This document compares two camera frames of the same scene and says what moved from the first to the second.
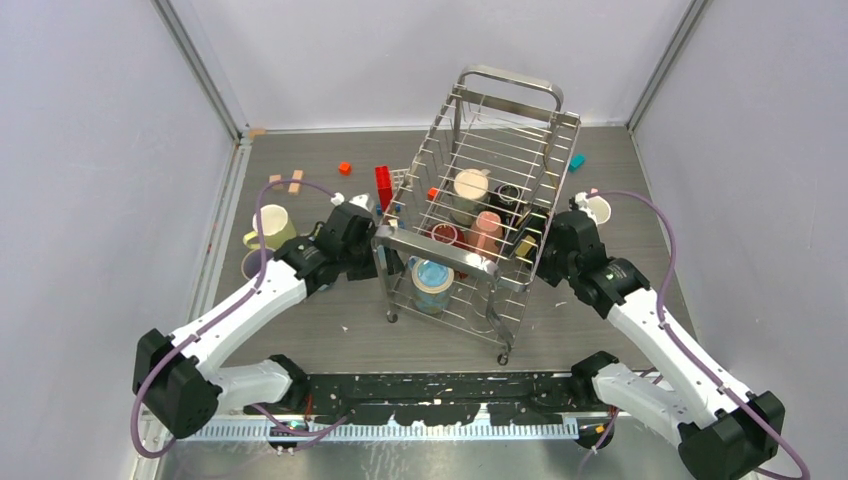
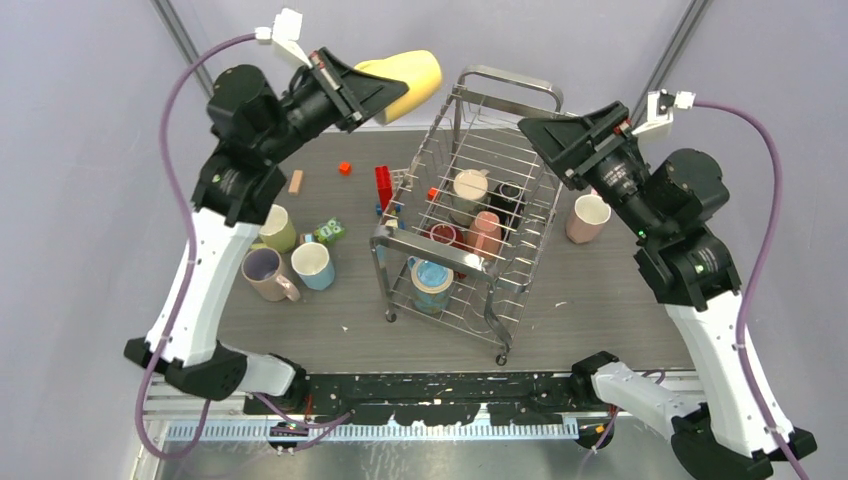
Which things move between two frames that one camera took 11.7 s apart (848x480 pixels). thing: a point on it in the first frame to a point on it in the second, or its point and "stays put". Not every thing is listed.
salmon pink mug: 484,236 stays put
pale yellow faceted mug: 277,228 stays put
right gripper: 547,274 to 558,139
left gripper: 387,260 to 355,95
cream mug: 470,191 stays put
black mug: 508,202 stays put
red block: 384,186 stays put
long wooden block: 294,188 stays put
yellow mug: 524,248 to 422,72
